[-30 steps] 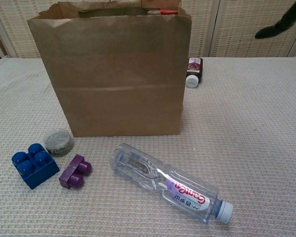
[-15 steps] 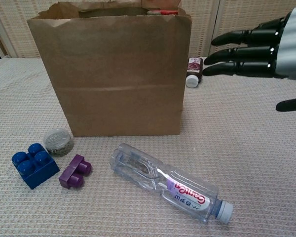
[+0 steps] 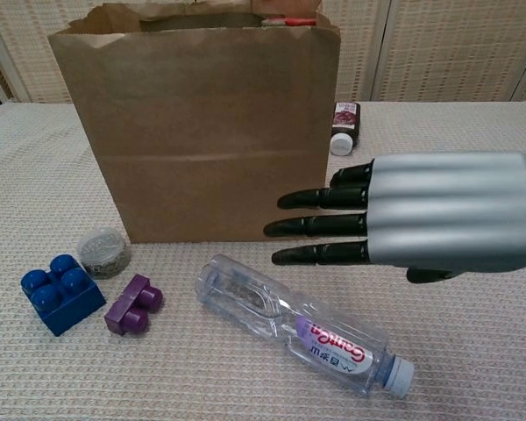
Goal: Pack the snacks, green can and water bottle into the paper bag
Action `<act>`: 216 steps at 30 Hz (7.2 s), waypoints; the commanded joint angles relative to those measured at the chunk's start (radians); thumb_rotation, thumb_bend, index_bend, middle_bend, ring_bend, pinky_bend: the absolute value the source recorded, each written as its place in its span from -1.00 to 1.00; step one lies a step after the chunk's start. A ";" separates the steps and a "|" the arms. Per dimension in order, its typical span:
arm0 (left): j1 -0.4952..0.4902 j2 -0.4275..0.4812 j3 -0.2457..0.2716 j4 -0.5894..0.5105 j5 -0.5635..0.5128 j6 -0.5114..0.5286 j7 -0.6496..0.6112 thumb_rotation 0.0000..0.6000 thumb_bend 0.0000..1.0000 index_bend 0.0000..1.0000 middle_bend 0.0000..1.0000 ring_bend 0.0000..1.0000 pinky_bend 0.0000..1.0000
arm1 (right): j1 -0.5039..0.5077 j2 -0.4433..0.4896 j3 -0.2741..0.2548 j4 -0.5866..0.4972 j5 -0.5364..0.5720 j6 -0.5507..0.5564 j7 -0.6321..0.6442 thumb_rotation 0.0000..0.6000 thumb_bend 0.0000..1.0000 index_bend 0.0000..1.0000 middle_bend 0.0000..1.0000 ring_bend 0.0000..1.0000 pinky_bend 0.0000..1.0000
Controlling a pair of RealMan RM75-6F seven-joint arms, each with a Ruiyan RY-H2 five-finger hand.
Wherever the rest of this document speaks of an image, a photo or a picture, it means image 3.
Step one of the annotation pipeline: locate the brown paper bag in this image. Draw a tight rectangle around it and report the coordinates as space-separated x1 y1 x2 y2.
46 0 344 244

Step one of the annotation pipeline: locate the blue building block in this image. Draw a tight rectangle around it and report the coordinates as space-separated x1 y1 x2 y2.
20 253 108 338

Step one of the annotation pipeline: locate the purple building block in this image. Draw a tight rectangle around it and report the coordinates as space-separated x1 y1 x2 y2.
103 274 164 337

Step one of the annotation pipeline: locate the green chips can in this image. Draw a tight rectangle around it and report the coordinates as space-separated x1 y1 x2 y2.
261 16 319 27

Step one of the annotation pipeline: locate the white woven tablecloth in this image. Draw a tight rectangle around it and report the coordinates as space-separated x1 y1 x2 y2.
0 100 526 421

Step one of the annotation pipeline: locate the small round clear container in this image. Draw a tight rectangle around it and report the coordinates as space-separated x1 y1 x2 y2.
75 226 132 281

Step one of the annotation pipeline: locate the dark juice bottle white cap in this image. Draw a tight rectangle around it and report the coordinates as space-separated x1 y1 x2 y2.
331 102 361 157

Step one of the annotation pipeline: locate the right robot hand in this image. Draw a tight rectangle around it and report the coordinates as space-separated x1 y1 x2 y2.
262 151 526 285

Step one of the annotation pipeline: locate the clear plastic water bottle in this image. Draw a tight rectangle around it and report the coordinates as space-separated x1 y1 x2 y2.
194 253 416 399

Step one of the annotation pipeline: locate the bamboo folding screen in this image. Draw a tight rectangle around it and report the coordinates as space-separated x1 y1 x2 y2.
0 0 526 106

